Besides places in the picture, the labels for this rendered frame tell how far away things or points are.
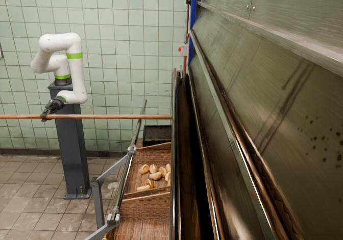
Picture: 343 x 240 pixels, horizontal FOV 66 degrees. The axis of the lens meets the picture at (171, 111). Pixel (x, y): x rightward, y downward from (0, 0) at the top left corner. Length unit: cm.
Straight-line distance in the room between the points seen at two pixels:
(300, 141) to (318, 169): 5
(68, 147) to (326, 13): 251
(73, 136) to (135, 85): 90
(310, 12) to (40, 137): 348
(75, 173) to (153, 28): 167
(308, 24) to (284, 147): 16
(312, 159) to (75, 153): 249
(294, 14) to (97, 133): 309
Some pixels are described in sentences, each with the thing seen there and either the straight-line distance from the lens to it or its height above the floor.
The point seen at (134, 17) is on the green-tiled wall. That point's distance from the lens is 286.
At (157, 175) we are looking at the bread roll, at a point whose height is 64.
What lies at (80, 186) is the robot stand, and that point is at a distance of 293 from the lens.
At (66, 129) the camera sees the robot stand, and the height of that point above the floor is 79.
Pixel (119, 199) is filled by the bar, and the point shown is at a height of 117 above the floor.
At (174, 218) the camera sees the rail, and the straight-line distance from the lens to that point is 71.
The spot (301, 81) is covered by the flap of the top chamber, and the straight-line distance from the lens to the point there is 40.
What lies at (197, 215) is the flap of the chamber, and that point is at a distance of 76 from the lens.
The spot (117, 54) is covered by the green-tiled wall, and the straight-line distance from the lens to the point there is 295.
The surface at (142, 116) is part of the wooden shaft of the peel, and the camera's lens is 175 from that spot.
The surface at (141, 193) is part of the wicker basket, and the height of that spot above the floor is 75.
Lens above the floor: 196
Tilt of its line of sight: 24 degrees down
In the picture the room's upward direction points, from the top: 2 degrees clockwise
